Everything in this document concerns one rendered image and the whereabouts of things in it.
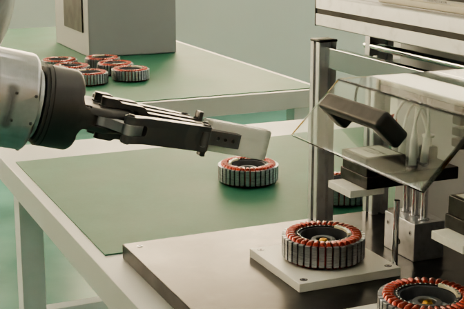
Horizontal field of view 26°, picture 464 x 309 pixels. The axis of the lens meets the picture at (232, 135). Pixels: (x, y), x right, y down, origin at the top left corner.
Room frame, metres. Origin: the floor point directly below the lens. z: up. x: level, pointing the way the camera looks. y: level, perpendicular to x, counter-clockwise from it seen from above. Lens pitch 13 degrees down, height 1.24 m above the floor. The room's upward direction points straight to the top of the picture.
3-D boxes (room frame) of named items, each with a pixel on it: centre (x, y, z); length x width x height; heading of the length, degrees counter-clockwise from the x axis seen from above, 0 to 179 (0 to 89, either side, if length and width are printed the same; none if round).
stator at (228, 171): (1.80, -0.03, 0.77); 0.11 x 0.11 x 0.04
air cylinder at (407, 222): (1.35, -0.26, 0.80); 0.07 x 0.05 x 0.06; 24
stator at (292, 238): (1.29, -0.12, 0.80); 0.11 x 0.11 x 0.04
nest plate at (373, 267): (1.29, -0.12, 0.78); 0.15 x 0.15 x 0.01; 24
